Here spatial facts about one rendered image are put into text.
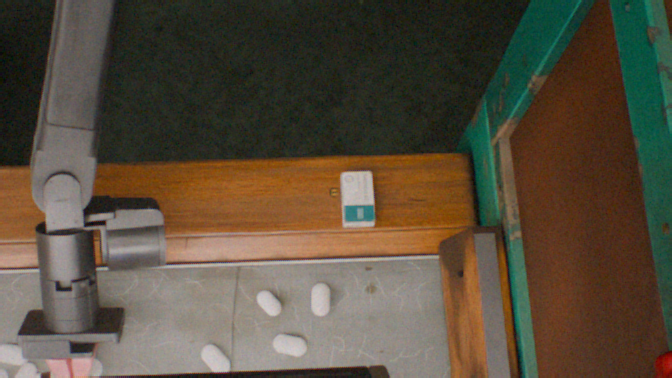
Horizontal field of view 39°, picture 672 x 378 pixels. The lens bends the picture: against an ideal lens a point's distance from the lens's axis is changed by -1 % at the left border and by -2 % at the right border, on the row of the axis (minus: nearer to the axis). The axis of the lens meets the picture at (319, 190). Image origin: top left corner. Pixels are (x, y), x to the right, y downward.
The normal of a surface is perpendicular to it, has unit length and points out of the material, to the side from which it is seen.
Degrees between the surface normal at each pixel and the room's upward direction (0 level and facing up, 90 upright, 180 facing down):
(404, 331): 0
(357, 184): 0
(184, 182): 0
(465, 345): 67
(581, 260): 90
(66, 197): 41
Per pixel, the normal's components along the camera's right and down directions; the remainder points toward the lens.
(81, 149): 0.34, 0.34
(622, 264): -1.00, 0.04
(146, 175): 0.06, -0.33
